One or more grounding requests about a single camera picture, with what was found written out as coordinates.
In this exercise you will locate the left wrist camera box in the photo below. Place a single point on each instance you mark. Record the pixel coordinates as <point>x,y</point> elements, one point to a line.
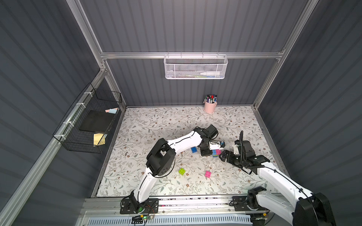
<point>211,132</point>

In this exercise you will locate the markers in cup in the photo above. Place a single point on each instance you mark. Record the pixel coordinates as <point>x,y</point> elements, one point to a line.
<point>211,99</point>

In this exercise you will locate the aluminium front rail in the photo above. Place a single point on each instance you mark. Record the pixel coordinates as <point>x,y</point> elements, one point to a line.
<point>168,205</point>

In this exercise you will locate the yellow sticky note pad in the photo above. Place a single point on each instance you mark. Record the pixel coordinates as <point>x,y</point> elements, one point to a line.
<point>99,139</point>

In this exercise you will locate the black wire wall basket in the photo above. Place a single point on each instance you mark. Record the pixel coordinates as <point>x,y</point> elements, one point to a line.
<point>102,100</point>

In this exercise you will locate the dark blue square lego brick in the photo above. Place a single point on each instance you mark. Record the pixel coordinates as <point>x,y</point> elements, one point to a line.
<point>194,150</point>

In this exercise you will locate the white wire wall basket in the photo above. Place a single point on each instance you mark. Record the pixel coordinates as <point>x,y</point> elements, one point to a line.
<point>189,67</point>

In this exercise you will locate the white tube in basket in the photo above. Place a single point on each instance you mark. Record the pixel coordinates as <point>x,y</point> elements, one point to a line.
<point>210,74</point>

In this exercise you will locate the lime green square lego brick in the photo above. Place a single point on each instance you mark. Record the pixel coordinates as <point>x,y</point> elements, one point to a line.
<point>182,171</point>

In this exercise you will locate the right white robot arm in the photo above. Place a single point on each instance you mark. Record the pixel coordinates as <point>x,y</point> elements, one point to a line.
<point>299,207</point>

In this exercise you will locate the black notebook in basket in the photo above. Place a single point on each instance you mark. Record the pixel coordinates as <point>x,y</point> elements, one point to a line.
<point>97,122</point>

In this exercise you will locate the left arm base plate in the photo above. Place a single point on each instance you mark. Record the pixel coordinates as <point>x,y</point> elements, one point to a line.
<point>128,206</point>

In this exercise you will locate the pink pen cup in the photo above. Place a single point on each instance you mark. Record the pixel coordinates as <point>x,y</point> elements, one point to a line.
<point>210,107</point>

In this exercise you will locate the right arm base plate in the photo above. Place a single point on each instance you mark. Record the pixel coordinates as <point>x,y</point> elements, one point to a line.
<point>242,203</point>

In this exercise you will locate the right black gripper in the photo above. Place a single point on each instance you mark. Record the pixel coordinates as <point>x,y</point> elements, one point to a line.
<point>227,157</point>

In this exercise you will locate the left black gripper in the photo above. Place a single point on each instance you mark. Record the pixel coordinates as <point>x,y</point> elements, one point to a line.
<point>206,152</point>

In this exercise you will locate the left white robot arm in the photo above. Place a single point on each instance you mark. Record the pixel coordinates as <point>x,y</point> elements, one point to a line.
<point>161,158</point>

